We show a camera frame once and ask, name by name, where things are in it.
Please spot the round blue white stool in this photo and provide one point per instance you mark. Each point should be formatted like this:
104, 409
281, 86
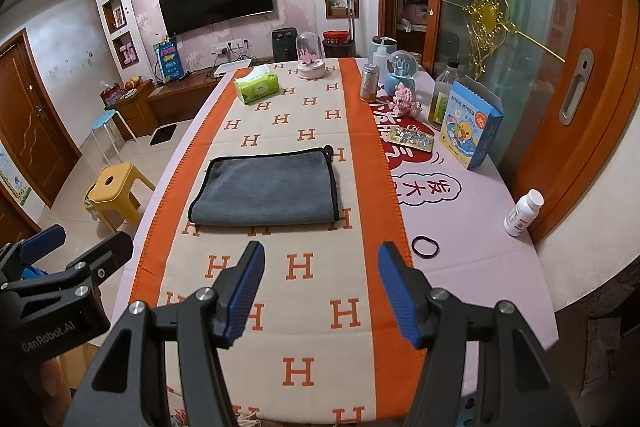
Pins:
106, 119

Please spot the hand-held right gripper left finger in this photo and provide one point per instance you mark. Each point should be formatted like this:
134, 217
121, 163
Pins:
245, 294

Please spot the red tissue pack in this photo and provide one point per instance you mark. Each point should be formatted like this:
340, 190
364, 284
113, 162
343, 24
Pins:
112, 96

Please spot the blue snow globe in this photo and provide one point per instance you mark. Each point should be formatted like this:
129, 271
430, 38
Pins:
401, 69

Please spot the green tissue box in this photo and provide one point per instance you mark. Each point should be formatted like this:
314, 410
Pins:
257, 86

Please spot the fruit bowl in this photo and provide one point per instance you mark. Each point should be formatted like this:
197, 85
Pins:
132, 84

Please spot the grey towel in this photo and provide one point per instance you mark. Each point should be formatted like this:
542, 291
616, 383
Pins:
265, 187

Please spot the foil blister pack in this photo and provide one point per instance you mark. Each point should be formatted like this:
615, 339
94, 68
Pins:
411, 138

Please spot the black floor mat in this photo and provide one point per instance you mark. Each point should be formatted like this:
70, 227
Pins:
163, 135

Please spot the white pill bottle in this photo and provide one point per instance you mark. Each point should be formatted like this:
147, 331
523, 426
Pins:
522, 213

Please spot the blue cartoon carton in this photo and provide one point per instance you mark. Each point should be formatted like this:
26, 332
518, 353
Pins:
470, 127

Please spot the wall poster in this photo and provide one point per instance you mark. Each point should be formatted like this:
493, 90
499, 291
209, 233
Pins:
14, 179

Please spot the pink toy figure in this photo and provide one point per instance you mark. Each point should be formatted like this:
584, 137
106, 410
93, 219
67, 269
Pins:
404, 99

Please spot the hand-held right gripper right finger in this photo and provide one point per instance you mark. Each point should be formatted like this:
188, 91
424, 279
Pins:
397, 294

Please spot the white pump bottle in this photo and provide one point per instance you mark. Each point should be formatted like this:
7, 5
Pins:
380, 54

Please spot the metal can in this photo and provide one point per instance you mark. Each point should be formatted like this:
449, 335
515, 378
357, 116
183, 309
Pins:
370, 83

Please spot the wooden framed glass sliding door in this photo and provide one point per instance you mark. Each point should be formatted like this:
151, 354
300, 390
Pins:
595, 57

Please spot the brown wooden door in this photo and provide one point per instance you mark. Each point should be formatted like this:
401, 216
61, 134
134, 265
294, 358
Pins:
30, 122

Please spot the glass oil bottle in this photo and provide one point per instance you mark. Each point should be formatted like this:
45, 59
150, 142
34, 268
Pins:
442, 99

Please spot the glass dome ornament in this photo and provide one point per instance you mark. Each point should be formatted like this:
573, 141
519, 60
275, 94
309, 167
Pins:
310, 57

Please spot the black air fryer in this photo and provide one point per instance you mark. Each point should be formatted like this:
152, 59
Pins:
285, 46

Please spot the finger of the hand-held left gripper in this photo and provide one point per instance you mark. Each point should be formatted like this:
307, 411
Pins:
112, 249
44, 239

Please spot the white set-top box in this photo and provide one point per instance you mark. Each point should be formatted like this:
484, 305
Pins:
231, 68

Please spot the wooden television cabinet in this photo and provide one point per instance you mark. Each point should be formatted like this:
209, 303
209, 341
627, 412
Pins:
175, 99

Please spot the blue printed bag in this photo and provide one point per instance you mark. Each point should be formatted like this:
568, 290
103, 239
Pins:
167, 61

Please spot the red lid jar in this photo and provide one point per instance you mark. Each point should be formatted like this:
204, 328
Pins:
337, 44

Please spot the orange beige patterned blanket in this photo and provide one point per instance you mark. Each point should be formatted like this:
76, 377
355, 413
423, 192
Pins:
320, 332

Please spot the yellow plastic stool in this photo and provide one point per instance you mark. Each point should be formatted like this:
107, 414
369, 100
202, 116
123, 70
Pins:
117, 189

